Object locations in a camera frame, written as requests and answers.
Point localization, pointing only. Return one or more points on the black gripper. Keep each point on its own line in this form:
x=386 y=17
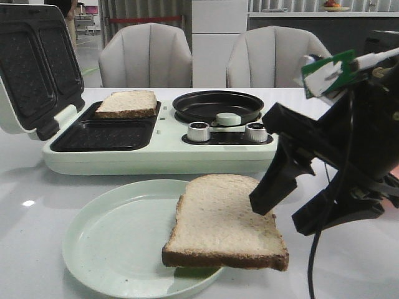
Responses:
x=364 y=118

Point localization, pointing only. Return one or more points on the fruit bowl on counter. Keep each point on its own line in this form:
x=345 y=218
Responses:
x=333 y=6

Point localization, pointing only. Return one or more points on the mint green breakfast maker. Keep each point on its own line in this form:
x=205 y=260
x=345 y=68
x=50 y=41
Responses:
x=86 y=145

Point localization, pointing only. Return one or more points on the breakfast maker lid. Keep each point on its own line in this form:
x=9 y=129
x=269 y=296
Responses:
x=40 y=75

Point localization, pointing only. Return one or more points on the bread slice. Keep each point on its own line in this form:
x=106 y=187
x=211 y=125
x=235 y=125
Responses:
x=216 y=227
x=128 y=104

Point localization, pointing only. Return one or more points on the silver left control knob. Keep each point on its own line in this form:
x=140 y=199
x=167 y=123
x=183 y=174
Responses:
x=198 y=131

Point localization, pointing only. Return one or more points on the person in background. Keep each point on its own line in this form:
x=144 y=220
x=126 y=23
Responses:
x=68 y=9

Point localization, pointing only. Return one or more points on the black round frying pan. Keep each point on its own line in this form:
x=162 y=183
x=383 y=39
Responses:
x=218 y=107

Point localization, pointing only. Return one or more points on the grey left chair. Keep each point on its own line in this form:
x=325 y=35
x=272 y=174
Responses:
x=147 y=55

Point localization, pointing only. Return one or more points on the grey right chair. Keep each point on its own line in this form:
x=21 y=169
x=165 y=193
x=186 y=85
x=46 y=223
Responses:
x=270 y=56

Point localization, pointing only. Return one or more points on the silver control knob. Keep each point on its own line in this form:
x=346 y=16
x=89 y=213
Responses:
x=198 y=131
x=255 y=133

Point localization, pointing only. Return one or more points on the grey chair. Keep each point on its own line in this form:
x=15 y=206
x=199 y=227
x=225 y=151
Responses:
x=147 y=55
x=270 y=56

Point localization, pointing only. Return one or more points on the silver right control knob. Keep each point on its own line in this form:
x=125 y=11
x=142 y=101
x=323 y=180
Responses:
x=255 y=133

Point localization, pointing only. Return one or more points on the white cabinet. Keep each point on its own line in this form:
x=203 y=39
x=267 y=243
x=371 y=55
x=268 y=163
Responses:
x=215 y=27

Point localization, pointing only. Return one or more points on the green circuit board camera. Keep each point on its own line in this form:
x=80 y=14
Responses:
x=331 y=74

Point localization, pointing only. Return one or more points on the mint green plate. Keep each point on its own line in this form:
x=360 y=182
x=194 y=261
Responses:
x=113 y=245

